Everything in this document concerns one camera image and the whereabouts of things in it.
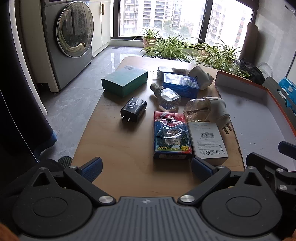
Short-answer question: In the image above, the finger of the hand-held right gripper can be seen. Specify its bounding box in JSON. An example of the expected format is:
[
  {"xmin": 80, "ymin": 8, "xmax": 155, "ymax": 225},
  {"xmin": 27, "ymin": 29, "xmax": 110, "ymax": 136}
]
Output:
[
  {"xmin": 245, "ymin": 152, "xmax": 296, "ymax": 197},
  {"xmin": 278, "ymin": 141, "xmax": 296, "ymax": 161}
]

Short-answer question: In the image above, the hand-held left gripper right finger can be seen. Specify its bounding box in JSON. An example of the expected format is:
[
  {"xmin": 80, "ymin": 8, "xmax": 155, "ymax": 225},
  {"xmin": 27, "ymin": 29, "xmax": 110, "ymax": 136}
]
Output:
[{"xmin": 178, "ymin": 156, "xmax": 266, "ymax": 207}]

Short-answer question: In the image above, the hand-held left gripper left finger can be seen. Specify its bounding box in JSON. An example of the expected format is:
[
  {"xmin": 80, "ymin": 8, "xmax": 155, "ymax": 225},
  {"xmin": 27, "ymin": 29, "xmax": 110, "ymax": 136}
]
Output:
[{"xmin": 30, "ymin": 157, "xmax": 117, "ymax": 207}]

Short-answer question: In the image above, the small white labelled box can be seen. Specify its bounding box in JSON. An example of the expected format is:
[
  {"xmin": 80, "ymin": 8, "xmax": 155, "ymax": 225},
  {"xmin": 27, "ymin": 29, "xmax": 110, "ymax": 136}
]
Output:
[{"xmin": 187, "ymin": 121, "xmax": 229, "ymax": 165}]

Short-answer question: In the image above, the orange-edged cardboard box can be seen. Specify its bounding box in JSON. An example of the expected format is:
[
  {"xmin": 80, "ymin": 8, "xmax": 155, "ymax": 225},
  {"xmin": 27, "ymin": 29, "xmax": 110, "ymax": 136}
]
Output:
[{"xmin": 214, "ymin": 70, "xmax": 296, "ymax": 171}]

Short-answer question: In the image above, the red and blue card pack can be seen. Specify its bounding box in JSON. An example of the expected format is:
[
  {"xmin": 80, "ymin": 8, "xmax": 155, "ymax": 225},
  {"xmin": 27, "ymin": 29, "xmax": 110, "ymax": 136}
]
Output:
[{"xmin": 153, "ymin": 111, "xmax": 193, "ymax": 160}]

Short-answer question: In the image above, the vaporizer with clear bottle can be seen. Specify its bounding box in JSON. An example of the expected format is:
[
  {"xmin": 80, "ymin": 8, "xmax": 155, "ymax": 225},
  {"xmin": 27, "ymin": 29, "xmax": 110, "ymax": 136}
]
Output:
[{"xmin": 183, "ymin": 97, "xmax": 232, "ymax": 135}]

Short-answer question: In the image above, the black wall charger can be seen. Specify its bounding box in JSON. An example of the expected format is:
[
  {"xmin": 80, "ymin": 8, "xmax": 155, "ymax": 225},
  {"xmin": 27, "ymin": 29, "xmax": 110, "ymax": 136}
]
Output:
[{"xmin": 120, "ymin": 97, "xmax": 147, "ymax": 123}]

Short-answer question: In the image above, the clear bottle with grey cap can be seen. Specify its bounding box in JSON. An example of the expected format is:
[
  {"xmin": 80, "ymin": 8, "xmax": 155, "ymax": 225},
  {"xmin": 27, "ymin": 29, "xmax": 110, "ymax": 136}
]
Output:
[{"xmin": 150, "ymin": 83, "xmax": 182, "ymax": 111}]

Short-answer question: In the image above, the blue printed box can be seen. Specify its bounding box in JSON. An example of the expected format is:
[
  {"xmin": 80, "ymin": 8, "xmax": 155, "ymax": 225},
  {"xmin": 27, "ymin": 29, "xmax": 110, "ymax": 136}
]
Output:
[{"xmin": 162, "ymin": 72, "xmax": 200, "ymax": 98}]

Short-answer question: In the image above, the white plug-in vaporizer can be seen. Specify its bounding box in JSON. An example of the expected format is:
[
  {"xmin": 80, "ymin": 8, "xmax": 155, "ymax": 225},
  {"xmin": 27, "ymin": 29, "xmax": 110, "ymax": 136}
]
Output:
[{"xmin": 188, "ymin": 66, "xmax": 213, "ymax": 91}]

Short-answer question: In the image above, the teal cardboard box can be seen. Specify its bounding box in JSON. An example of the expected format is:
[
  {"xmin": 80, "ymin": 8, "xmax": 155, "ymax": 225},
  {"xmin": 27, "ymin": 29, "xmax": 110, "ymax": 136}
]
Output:
[{"xmin": 101, "ymin": 65, "xmax": 148, "ymax": 97}]

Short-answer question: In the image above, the white power adapter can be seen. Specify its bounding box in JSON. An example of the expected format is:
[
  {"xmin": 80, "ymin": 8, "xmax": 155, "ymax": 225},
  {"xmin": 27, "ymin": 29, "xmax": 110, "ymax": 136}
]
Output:
[{"xmin": 172, "ymin": 67, "xmax": 192, "ymax": 76}]

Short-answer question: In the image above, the white wall charger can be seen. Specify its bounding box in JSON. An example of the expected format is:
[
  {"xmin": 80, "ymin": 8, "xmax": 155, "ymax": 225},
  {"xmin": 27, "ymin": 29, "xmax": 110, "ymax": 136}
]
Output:
[{"xmin": 153, "ymin": 66, "xmax": 174, "ymax": 80}]

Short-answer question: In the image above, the dark folding board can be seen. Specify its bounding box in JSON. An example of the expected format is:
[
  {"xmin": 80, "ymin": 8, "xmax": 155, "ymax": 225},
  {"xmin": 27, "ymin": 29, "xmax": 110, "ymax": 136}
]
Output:
[{"xmin": 262, "ymin": 76, "xmax": 296, "ymax": 137}]

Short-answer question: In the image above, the blue plastic stool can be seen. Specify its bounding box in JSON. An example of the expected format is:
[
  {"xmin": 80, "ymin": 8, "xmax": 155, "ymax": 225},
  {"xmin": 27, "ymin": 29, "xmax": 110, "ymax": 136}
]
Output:
[{"xmin": 279, "ymin": 77, "xmax": 296, "ymax": 109}]

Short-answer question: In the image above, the white round fan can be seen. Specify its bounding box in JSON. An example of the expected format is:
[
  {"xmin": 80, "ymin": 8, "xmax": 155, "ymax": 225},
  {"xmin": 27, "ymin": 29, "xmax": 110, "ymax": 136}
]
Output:
[{"xmin": 257, "ymin": 62, "xmax": 274, "ymax": 79}]

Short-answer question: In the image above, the black bag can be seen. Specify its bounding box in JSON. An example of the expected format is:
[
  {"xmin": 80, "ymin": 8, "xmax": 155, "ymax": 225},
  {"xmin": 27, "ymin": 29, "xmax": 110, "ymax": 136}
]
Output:
[{"xmin": 239, "ymin": 58, "xmax": 265, "ymax": 85}]

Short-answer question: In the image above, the potted spider plant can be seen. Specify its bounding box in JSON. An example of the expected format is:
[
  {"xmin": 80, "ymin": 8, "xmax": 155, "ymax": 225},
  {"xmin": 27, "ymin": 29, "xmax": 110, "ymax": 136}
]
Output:
[
  {"xmin": 192, "ymin": 42, "xmax": 222, "ymax": 59},
  {"xmin": 134, "ymin": 28, "xmax": 167, "ymax": 54},
  {"xmin": 141, "ymin": 35, "xmax": 201, "ymax": 63},
  {"xmin": 196, "ymin": 44, "xmax": 251, "ymax": 78}
]

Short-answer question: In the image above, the brown rolled mat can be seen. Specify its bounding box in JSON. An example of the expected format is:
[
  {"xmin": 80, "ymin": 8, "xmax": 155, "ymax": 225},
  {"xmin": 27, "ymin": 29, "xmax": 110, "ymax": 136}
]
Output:
[{"xmin": 238, "ymin": 22, "xmax": 259, "ymax": 59}]

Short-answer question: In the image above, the grey washing machine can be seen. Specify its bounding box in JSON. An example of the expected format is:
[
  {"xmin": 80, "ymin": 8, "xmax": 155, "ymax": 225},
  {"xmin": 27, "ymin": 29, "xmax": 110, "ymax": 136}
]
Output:
[{"xmin": 40, "ymin": 0, "xmax": 95, "ymax": 93}]

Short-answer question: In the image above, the cream floor cabinet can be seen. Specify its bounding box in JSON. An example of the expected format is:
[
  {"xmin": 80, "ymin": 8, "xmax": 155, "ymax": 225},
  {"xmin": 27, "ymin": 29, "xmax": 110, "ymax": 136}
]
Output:
[{"xmin": 89, "ymin": 0, "xmax": 111, "ymax": 58}]

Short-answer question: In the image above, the dark framed window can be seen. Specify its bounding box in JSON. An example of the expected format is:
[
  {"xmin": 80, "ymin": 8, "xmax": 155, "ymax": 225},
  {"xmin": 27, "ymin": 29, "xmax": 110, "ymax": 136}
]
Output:
[{"xmin": 110, "ymin": 0, "xmax": 257, "ymax": 50}]

